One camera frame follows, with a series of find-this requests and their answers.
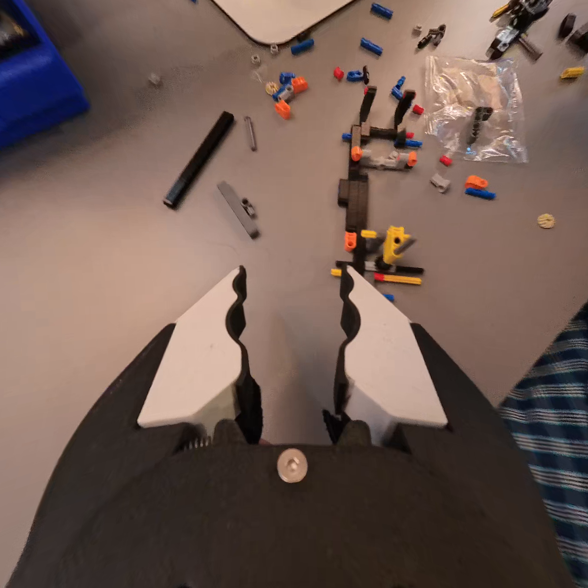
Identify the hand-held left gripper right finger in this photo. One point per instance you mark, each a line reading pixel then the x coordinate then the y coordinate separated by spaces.
pixel 390 367

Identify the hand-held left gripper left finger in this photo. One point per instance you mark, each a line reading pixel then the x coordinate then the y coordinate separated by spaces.
pixel 197 358

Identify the long black lego assembly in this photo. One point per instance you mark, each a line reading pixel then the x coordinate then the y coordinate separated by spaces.
pixel 356 202

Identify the white lego instruction booklet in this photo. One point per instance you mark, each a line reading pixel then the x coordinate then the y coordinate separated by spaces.
pixel 285 18

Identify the long grey lego beam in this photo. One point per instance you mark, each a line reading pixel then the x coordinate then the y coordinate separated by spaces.
pixel 236 209

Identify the long black lego beam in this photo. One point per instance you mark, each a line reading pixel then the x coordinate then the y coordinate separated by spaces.
pixel 200 158

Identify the orange lego connector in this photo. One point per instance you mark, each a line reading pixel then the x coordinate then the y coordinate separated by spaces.
pixel 476 182
pixel 283 109
pixel 299 85

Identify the thin grey lego axle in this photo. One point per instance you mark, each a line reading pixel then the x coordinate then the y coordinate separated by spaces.
pixel 250 133

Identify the short black lego beam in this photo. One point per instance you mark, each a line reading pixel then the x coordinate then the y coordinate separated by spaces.
pixel 480 124

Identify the scattered blue lego pins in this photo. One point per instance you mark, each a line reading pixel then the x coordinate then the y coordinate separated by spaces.
pixel 371 46

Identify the black grey lego connector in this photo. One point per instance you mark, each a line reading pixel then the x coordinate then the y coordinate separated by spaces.
pixel 432 37

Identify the yellow lego pin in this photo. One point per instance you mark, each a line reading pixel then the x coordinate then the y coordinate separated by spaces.
pixel 572 73

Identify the small black yellow lego assembly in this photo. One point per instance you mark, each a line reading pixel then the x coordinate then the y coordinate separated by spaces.
pixel 507 34

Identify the person's plaid shirt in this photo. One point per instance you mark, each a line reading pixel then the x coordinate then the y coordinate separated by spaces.
pixel 560 413

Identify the clear plastic bag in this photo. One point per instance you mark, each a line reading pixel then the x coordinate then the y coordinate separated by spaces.
pixel 459 82

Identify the blue plastic bin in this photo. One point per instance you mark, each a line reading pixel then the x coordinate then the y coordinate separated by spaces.
pixel 36 92

